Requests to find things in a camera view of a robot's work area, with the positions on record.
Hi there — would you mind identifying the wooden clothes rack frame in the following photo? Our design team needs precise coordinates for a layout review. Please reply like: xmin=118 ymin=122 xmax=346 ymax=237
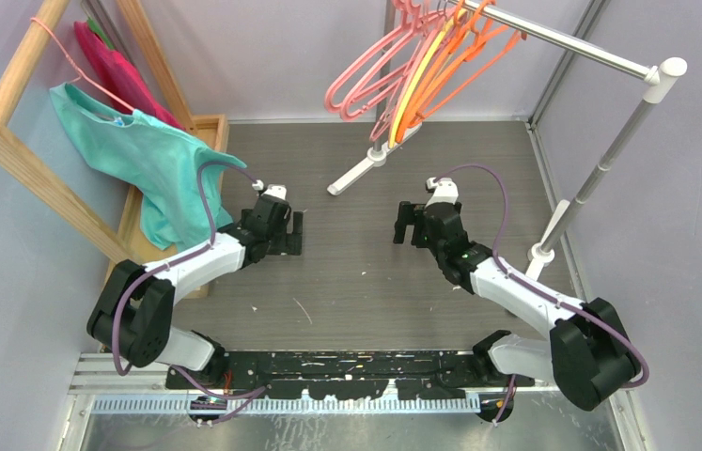
xmin=0 ymin=0 xmax=230 ymax=300

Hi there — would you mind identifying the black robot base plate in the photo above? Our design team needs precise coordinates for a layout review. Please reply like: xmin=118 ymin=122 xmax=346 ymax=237
xmin=165 ymin=350 xmax=509 ymax=421

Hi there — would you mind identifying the pink hanger on wooden rack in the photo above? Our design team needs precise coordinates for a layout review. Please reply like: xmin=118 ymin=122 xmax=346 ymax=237
xmin=29 ymin=14 xmax=137 ymax=117

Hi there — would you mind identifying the magenta shirt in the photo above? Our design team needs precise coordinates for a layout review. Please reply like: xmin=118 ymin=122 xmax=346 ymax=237
xmin=73 ymin=22 xmax=185 ymax=131

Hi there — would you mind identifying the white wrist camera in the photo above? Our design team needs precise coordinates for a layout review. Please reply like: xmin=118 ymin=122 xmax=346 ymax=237
xmin=426 ymin=178 xmax=459 ymax=206
xmin=252 ymin=179 xmax=287 ymax=201

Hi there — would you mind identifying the yellow wire hanger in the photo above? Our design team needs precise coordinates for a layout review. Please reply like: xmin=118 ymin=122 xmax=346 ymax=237
xmin=387 ymin=14 xmax=458 ymax=150

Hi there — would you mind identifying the orange wire hanger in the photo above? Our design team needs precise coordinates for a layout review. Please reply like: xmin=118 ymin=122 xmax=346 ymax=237
xmin=403 ymin=0 xmax=527 ymax=129
xmin=395 ymin=0 xmax=501 ymax=146

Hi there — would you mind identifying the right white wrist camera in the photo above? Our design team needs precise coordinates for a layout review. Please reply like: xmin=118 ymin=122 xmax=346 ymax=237
xmin=426 ymin=178 xmax=459 ymax=206

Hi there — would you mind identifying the thick pink plastic hanger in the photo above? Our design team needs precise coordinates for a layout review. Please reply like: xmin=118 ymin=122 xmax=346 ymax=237
xmin=323 ymin=0 xmax=445 ymax=117

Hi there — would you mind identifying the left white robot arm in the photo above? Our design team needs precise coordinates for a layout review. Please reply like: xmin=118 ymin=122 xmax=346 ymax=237
xmin=86 ymin=185 xmax=303 ymax=388

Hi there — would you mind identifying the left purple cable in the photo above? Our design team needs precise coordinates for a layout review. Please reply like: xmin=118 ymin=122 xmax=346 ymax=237
xmin=112 ymin=162 xmax=269 ymax=426

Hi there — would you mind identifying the purple cable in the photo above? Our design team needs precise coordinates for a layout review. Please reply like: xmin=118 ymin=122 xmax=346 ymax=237
xmin=437 ymin=163 xmax=650 ymax=425
xmin=112 ymin=162 xmax=269 ymax=426

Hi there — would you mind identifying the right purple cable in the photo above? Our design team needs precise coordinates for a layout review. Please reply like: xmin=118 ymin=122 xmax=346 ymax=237
xmin=437 ymin=163 xmax=650 ymax=425

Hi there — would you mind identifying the metal clothes rail stand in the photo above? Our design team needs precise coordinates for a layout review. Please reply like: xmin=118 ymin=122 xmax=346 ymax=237
xmin=323 ymin=1 xmax=687 ymax=280

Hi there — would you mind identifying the teal mesh shirt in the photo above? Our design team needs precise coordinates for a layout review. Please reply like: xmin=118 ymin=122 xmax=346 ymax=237
xmin=50 ymin=84 xmax=244 ymax=250

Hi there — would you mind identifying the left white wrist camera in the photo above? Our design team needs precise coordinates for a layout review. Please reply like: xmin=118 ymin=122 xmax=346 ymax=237
xmin=252 ymin=179 xmax=287 ymax=201

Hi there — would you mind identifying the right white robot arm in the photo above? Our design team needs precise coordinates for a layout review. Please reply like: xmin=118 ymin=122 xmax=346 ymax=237
xmin=393 ymin=201 xmax=647 ymax=412

